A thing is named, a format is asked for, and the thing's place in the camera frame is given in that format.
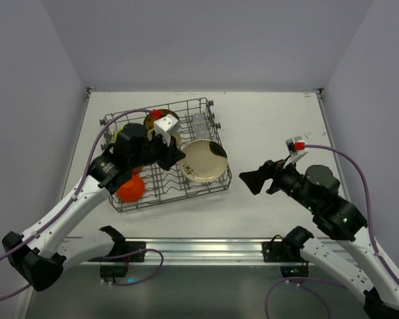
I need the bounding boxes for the yellow patterned plate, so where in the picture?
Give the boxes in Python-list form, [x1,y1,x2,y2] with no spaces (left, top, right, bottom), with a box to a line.
[143,109,179,131]

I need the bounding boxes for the grey wire dish rack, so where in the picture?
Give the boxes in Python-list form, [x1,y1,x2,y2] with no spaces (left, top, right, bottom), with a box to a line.
[99,97,232,213]

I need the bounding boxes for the cream plate black brushstroke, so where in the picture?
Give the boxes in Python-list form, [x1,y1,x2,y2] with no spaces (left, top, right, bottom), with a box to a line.
[178,139,228,183]

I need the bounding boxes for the orange bowl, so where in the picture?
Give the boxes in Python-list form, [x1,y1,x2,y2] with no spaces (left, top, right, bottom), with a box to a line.
[132,167,142,175]
[116,175,145,203]

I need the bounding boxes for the cream plate red marks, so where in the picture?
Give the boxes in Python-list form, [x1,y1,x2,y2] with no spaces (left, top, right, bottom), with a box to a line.
[147,129,182,146]

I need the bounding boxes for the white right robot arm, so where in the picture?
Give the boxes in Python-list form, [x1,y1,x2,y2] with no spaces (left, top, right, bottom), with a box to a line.
[239,160,399,318]

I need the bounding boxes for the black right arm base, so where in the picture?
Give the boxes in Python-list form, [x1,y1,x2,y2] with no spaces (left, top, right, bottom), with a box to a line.
[261,226,314,278]

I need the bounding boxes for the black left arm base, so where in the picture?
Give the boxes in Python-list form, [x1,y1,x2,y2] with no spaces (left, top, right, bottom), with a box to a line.
[92,226,146,283]

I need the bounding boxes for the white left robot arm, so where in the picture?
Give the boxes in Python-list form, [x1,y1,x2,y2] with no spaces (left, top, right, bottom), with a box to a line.
[2,118,186,291]

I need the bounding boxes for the lime green bowl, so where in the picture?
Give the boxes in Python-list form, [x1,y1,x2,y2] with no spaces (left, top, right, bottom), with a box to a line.
[113,128,123,142]

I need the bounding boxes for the clear glass cup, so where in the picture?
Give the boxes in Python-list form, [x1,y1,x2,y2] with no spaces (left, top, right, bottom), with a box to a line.
[194,124,208,135]
[192,113,205,125]
[196,133,209,140]

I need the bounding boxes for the clear glass cup farthest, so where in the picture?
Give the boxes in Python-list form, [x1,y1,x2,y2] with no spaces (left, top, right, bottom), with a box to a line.
[192,113,205,125]

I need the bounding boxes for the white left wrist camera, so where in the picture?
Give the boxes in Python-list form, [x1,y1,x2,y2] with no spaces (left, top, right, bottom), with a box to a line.
[154,114,180,146]

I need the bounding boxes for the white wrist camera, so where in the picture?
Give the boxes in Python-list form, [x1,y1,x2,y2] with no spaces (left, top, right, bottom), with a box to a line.
[285,136,309,165]
[154,114,180,146]

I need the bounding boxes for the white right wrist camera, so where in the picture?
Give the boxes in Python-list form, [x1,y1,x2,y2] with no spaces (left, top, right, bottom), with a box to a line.
[285,136,309,165]

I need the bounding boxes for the aluminium mounting rail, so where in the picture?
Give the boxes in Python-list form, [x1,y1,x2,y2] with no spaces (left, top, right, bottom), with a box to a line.
[29,236,376,266]

